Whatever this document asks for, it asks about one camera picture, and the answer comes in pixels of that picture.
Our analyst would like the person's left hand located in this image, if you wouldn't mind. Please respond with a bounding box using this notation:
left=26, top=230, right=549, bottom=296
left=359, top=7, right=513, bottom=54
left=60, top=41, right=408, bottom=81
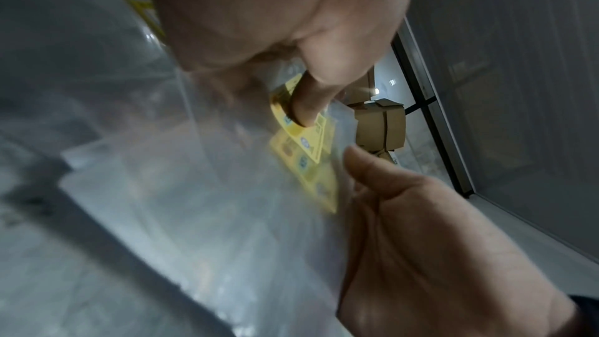
left=140, top=0, right=422, bottom=129

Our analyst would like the person's right hand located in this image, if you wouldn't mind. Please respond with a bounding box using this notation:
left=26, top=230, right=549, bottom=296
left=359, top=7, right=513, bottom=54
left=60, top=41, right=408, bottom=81
left=336, top=144, right=583, bottom=337

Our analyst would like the bag pack with green label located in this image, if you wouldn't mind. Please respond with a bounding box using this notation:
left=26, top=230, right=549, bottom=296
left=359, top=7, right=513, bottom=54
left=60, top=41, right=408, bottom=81
left=57, top=59, right=359, bottom=337

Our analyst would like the heap of tilted cardboard boxes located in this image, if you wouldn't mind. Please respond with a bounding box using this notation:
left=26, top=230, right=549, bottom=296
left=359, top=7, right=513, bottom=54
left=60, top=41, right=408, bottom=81
left=343, top=69, right=406, bottom=166

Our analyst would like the black marker wristband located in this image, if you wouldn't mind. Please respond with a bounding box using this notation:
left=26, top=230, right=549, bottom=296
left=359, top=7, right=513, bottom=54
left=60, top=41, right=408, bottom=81
left=568, top=293, right=599, bottom=337

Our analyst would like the grey table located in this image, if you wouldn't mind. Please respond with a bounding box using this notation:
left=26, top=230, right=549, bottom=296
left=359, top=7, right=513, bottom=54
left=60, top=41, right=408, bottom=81
left=0, top=105, right=235, bottom=337

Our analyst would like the black metal frame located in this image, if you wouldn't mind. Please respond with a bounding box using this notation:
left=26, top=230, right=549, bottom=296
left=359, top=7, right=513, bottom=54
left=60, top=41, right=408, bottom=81
left=390, top=30, right=475, bottom=200

